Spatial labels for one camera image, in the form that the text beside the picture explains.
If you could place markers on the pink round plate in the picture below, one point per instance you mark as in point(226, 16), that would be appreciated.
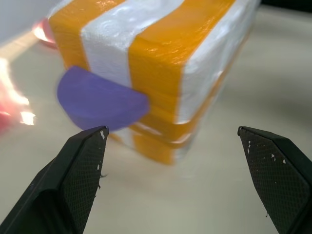
point(46, 34)

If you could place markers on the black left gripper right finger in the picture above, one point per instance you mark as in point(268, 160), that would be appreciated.
point(280, 180)

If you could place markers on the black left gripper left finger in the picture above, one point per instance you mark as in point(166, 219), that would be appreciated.
point(61, 185)

